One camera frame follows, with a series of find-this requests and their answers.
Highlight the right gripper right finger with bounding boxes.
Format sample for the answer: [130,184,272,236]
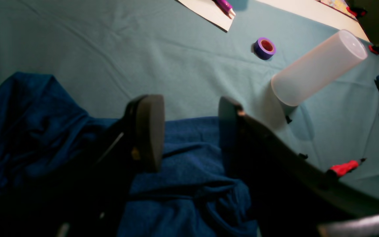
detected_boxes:
[218,96,379,237]

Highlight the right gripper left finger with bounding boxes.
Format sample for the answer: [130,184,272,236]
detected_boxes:
[0,94,165,237]

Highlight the dark blue t-shirt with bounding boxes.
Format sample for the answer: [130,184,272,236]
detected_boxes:
[0,72,258,237]

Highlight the light blue table cloth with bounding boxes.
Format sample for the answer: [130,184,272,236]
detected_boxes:
[0,0,379,199]

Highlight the purple tape roll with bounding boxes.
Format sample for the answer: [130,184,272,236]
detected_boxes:
[253,37,276,60]

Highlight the white translucent cup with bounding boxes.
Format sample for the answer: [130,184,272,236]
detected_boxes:
[271,29,367,107]

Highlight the pink marker pen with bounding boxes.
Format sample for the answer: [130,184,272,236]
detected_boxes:
[213,0,236,17]

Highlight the white paper card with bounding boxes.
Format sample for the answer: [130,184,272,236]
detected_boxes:
[178,0,235,32]

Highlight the red handled screwdriver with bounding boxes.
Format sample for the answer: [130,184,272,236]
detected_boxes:
[325,158,367,179]

